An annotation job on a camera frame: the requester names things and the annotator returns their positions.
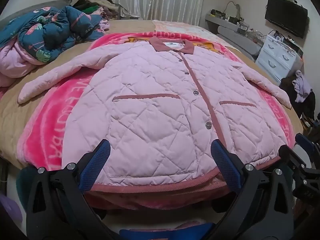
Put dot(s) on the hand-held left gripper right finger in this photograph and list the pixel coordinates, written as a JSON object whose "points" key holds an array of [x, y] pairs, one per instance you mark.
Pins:
{"points": [[226, 165]]}

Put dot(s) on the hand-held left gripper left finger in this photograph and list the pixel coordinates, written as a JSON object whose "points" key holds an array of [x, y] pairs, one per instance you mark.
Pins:
{"points": [[96, 162]]}

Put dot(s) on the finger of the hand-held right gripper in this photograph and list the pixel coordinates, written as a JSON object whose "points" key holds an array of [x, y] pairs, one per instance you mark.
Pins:
{"points": [[293, 158], [305, 143]]}

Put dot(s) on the pink quilted jacket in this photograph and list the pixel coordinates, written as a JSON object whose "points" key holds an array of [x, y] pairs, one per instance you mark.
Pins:
{"points": [[155, 110]]}

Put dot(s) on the dark clothes heap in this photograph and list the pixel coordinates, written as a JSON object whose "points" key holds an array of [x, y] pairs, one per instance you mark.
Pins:
{"points": [[287, 87]]}

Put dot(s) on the pile of folded clothes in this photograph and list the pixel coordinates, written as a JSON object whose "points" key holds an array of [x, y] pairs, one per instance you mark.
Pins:
{"points": [[95, 8]]}

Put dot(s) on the lavender garment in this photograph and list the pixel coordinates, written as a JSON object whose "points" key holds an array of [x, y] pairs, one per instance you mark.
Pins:
{"points": [[303, 86]]}

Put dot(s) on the pink printed blanket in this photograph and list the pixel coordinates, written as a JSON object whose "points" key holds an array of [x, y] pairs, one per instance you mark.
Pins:
{"points": [[47, 120]]}

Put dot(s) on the white drawer cabinet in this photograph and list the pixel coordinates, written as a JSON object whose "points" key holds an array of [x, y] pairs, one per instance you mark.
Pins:
{"points": [[276, 57]]}

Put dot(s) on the purple cloth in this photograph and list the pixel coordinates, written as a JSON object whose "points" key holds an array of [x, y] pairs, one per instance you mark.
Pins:
{"points": [[10, 211]]}

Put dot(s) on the black box on cabinet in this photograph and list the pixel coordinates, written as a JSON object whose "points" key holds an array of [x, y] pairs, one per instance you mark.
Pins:
{"points": [[291, 45]]}

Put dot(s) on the clutter on grey shelf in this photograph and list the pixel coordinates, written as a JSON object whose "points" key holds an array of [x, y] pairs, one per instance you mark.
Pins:
{"points": [[237, 22]]}

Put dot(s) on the blue floral duvet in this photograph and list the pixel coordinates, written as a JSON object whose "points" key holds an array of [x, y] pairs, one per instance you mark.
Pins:
{"points": [[47, 30]]}

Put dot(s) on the peach patterned blanket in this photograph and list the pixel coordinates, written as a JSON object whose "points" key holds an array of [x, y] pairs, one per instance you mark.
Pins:
{"points": [[180, 26]]}

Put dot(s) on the grey pillow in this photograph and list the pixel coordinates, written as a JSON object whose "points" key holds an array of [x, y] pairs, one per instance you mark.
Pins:
{"points": [[30, 11]]}

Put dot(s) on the white pleated curtain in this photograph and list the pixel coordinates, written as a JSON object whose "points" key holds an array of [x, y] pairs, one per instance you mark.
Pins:
{"points": [[160, 0]]}

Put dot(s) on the grey wall shelf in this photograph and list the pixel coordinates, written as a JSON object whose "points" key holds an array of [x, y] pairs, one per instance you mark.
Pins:
{"points": [[237, 37]]}

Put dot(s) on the black wall television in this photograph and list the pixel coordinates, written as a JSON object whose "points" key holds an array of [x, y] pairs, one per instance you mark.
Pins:
{"points": [[286, 15]]}

